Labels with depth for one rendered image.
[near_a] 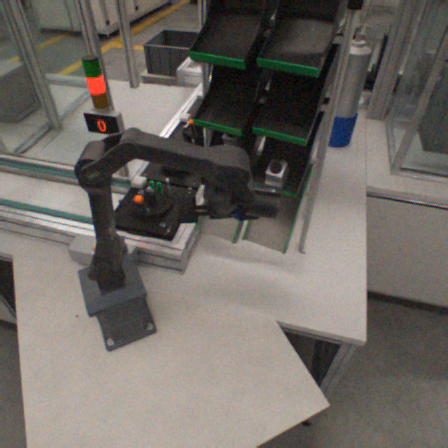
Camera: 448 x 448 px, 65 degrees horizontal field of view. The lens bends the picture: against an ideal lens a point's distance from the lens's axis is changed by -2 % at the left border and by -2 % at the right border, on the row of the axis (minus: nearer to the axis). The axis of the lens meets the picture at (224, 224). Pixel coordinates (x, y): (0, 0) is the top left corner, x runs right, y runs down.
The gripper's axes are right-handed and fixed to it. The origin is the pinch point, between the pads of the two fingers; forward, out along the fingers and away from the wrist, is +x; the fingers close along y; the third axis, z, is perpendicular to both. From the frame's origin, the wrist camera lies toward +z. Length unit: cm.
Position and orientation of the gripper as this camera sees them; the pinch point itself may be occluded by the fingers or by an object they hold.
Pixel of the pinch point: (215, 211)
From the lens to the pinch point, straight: 84.0
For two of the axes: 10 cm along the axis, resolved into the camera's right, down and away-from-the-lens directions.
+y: -9.8, 0.5, -1.8
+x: -1.6, 1.7, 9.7
